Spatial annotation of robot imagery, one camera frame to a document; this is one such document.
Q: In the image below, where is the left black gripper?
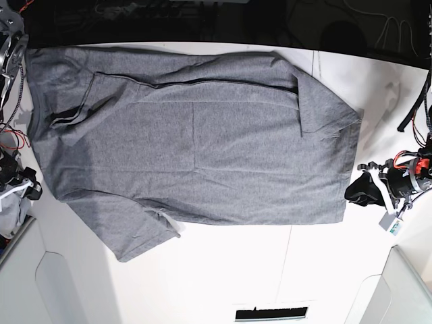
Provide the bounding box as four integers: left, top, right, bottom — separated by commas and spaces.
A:
344, 157, 431, 215

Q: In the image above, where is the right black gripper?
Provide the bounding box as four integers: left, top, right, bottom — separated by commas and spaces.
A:
1, 167, 43, 201

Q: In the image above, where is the dark grey t-shirt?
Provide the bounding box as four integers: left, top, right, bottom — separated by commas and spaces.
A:
26, 47, 361, 262

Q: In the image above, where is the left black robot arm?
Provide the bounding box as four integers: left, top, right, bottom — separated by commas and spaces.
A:
344, 71, 431, 218

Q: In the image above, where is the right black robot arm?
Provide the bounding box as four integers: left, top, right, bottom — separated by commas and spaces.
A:
1, 1, 43, 201

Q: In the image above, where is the light grey clothes pile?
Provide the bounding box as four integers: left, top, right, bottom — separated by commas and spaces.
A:
1, 194, 31, 239

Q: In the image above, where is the left white bin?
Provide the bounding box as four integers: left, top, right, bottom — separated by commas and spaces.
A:
1, 219, 88, 323

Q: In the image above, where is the white bin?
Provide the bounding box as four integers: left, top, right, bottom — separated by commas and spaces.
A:
345, 246, 431, 324
1, 219, 88, 323

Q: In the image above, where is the right white bin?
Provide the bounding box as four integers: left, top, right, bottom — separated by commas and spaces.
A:
345, 246, 431, 324

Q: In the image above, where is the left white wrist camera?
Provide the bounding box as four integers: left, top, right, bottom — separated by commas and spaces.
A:
379, 213, 404, 236

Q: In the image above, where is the black braided cable sleeve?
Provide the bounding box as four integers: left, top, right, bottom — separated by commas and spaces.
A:
397, 70, 432, 133

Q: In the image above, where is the thin grey background cable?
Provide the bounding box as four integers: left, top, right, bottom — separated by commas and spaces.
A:
347, 0, 432, 58

